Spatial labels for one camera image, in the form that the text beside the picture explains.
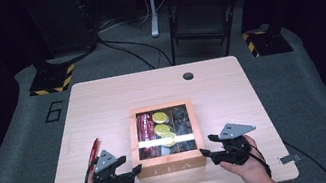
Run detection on yellow round packet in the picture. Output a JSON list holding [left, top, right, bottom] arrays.
[[153, 122, 174, 138], [151, 110, 171, 126], [159, 130, 180, 149]]

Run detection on grey tape strip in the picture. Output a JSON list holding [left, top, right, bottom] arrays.
[[277, 152, 302, 166]]

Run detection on black folding chair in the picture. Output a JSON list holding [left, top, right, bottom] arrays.
[[161, 0, 248, 67]]

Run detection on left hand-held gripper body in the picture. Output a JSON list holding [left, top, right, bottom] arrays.
[[87, 147, 128, 183]]

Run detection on red stick packet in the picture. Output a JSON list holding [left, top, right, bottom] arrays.
[[85, 136, 105, 169], [136, 112, 157, 143]]

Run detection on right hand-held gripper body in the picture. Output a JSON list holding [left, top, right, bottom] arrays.
[[213, 118, 264, 170]]

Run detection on black floor cable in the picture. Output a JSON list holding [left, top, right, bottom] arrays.
[[282, 133, 326, 183]]

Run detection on black floor cables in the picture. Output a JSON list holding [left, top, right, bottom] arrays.
[[96, 24, 175, 80]]

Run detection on black table grommet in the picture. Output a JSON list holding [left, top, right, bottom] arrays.
[[181, 70, 195, 83]]

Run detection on striped black stand base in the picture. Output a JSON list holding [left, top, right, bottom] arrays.
[[239, 20, 295, 61], [23, 55, 79, 99]]

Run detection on wooden tea box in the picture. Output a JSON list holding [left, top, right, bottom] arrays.
[[121, 96, 209, 181]]

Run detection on pile of dark packets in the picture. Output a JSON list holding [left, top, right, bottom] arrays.
[[170, 104, 195, 138]]

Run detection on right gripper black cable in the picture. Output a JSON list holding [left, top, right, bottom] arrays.
[[243, 139, 273, 182]]

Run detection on person's right hand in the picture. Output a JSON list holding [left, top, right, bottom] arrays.
[[215, 132, 273, 183]]

